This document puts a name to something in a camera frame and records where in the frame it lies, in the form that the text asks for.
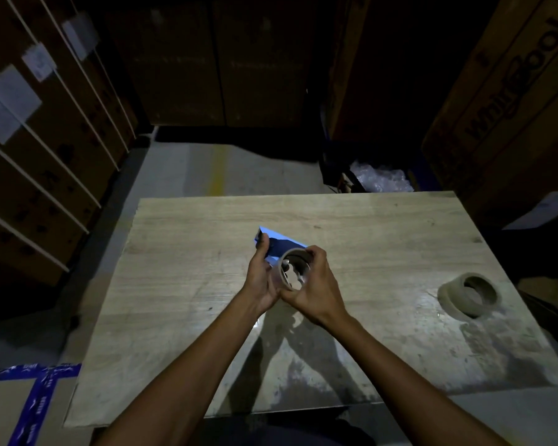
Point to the person's left hand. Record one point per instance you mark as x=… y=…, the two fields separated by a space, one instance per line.
x=258 y=283

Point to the person's right hand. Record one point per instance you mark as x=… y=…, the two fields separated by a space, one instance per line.
x=318 y=292

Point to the blue tape dispenser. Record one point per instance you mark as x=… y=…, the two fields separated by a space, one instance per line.
x=279 y=250

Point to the cardboard tape core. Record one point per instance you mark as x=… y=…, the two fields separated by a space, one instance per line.
x=290 y=252

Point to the clear tape roll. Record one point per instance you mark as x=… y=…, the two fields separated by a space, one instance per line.
x=451 y=297

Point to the person's left forearm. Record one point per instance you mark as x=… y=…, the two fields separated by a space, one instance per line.
x=181 y=380

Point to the person's right forearm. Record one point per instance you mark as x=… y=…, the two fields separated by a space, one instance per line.
x=414 y=390

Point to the person's dark trousers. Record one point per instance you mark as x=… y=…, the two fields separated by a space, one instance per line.
x=269 y=434

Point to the cardboard box with blue tape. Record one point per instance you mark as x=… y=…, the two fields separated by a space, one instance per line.
x=4 y=404

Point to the black plastic bin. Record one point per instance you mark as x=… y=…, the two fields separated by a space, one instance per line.
x=335 y=171

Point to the clear plastic wrap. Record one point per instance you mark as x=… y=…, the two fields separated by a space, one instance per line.
x=381 y=178

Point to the flat brown cardboard piece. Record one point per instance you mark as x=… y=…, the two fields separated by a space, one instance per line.
x=548 y=285

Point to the plain brown cardboard boxes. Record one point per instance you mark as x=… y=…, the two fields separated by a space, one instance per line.
x=181 y=64

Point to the white flat sheet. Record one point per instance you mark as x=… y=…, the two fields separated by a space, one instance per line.
x=539 y=211

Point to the large printed cardboard box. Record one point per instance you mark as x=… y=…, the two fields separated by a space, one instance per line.
x=539 y=143

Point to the grey paper label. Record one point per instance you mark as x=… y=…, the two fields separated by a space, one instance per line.
x=81 y=37

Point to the large white paper label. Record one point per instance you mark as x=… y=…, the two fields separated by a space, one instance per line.
x=7 y=106

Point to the small printed white label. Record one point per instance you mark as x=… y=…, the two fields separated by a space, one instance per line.
x=38 y=62

